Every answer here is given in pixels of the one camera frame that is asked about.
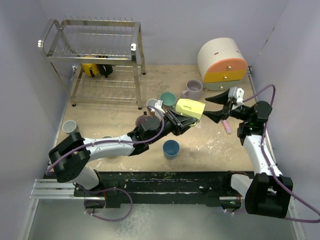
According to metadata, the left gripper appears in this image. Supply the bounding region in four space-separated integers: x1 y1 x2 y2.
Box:
147 108 196 145

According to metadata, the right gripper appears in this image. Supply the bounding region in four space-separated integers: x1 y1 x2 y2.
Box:
200 89 251 124

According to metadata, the lime green mug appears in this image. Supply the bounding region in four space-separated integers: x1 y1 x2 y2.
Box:
174 98 206 127

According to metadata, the blue cup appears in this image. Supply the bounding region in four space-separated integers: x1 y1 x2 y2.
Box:
162 140 180 160

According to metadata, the teal cup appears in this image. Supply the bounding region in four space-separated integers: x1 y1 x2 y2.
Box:
160 92 177 107

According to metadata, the lilac mug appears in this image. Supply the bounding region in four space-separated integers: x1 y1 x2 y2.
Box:
180 79 203 101

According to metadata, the salmon pink mug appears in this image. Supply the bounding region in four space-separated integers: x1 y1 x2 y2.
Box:
146 98 158 117

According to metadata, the purple mug black handle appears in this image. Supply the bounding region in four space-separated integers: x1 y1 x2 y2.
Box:
135 115 148 127

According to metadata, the grey speckled mug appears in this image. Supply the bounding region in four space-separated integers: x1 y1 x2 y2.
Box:
102 135 113 140

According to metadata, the black mug white interior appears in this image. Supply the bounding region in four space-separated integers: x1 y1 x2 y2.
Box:
97 64 113 78

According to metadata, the yellow mug black handle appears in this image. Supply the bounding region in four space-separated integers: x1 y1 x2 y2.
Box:
81 63 100 78

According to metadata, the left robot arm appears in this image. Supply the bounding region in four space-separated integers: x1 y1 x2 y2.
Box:
46 110 197 196

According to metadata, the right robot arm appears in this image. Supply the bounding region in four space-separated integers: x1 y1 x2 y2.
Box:
203 87 293 219

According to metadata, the metal dish rack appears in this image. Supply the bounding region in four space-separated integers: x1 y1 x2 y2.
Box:
37 17 146 110

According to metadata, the pink tube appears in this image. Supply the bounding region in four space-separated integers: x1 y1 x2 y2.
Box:
222 120 232 135

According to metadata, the round drawer box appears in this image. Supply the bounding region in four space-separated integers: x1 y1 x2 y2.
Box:
197 37 248 91

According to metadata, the small grey cup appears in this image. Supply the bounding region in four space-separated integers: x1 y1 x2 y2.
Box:
62 120 80 135

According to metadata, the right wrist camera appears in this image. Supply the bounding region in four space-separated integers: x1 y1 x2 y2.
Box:
228 87 245 106

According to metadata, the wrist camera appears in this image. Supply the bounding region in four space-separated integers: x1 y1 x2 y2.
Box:
228 87 245 106
154 99 163 111

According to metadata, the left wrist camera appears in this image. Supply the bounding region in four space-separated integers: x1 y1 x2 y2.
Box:
154 99 163 111

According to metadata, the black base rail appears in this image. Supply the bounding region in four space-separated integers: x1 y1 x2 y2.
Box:
74 171 244 211

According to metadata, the aluminium frame rail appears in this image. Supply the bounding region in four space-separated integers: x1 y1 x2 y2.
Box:
30 179 75 200

